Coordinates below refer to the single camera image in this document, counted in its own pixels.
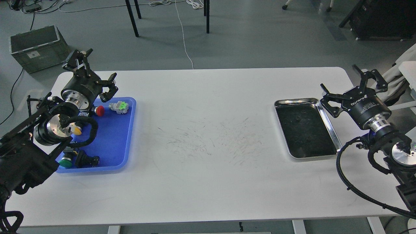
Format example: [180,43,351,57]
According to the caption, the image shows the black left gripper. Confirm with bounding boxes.
[61,49,118,106]

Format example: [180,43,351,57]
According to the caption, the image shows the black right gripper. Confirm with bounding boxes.
[320,64,391,128]

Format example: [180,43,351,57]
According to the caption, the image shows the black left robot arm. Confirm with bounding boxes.
[0,49,118,234]

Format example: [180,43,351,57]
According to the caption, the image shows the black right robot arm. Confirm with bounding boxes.
[320,65,416,219]

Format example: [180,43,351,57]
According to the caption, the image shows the white cloth on chair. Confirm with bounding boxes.
[377,44,416,107]

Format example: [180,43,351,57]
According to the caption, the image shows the grey plastic crate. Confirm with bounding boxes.
[9,25,71,74]

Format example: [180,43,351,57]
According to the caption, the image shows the silver metal tray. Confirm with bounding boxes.
[274,98,342,161]

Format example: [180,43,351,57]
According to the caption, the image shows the blue plastic tray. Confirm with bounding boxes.
[56,97,136,174]

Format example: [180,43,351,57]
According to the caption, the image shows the black equipment case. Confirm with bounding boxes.
[339,0,416,40]

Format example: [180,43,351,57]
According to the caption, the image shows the black table legs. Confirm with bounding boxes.
[125,0,210,37]

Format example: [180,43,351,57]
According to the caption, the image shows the red push button switch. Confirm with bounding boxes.
[78,106,105,117]

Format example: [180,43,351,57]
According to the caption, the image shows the grey switch with green cap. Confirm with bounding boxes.
[108,101,129,114]

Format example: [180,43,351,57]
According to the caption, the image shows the yellow push button switch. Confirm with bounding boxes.
[70,123,82,135]

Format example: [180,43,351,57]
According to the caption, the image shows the black cable on floor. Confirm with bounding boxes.
[0,68,25,125]

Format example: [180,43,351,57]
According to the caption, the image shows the green push button switch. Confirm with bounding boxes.
[58,149,79,169]

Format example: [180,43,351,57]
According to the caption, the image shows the white cable on floor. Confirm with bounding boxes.
[149,0,204,70]

